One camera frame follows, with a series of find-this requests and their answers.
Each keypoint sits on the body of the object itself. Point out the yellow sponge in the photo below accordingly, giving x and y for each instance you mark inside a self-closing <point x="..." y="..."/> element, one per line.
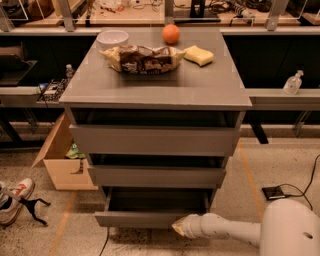
<point x="198" y="55"/>

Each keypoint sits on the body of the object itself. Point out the grey drawer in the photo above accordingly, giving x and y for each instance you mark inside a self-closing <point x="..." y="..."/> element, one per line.
<point x="155" y="132"/>
<point x="156" y="171"/>
<point x="155" y="208"/>

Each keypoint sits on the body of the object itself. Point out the green packet in box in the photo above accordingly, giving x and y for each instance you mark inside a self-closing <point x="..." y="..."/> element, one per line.
<point x="74" y="153"/>

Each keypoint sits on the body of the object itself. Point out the orange fruit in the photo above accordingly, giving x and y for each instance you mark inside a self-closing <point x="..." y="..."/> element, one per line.
<point x="171" y="33"/>

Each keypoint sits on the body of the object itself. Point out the grey bottom drawer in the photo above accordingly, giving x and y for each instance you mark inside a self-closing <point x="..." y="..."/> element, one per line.
<point x="155" y="208"/>

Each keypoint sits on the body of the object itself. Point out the white bowl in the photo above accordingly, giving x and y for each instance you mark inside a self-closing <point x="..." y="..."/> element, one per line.
<point x="112" y="38"/>

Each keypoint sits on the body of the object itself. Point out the black floor pedal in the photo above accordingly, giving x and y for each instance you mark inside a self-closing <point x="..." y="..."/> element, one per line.
<point x="273" y="193"/>

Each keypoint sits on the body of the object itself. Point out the black grabber tool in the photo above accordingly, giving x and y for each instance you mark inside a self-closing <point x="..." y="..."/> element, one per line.
<point x="29" y="204"/>

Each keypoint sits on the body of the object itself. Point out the cardboard box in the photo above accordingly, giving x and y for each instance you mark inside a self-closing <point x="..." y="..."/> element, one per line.
<point x="66" y="173"/>

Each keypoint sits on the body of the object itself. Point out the grey top drawer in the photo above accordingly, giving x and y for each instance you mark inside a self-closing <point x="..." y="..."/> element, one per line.
<point x="155" y="132"/>

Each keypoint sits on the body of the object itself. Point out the crumpled snack bag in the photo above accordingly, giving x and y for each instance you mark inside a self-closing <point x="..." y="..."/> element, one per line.
<point x="136" y="59"/>

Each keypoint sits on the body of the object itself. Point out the grey middle drawer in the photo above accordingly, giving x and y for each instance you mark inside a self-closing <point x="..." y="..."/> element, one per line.
<point x="156" y="171"/>

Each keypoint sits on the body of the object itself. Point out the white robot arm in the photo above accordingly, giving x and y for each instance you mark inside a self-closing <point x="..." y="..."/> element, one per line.
<point x="288" y="228"/>

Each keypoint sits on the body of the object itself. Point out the small plastic bottle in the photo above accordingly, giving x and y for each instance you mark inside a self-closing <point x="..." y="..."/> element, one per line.
<point x="69" y="72"/>

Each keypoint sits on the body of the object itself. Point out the grey drawer cabinet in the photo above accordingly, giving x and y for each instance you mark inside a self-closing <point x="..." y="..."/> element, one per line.
<point x="216" y="86"/>

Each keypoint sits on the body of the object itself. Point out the white red sneaker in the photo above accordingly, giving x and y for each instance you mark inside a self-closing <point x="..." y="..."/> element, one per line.
<point x="9" y="207"/>

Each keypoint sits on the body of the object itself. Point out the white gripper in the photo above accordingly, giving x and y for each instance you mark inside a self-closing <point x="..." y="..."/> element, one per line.
<point x="194" y="226"/>

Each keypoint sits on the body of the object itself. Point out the clear sanitizer bottle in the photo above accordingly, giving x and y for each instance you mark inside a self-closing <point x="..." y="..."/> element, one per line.
<point x="293" y="83"/>

